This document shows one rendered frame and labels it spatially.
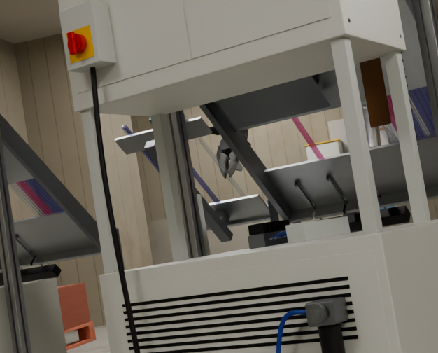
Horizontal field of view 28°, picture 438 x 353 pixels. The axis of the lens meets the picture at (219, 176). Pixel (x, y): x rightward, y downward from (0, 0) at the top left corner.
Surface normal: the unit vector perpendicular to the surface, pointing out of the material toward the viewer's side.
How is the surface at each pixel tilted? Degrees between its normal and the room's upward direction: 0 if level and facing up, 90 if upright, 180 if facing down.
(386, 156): 138
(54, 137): 90
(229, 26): 90
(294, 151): 90
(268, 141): 90
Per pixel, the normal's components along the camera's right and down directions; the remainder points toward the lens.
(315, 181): -0.25, 0.74
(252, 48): -0.54, 0.02
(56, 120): -0.23, -0.04
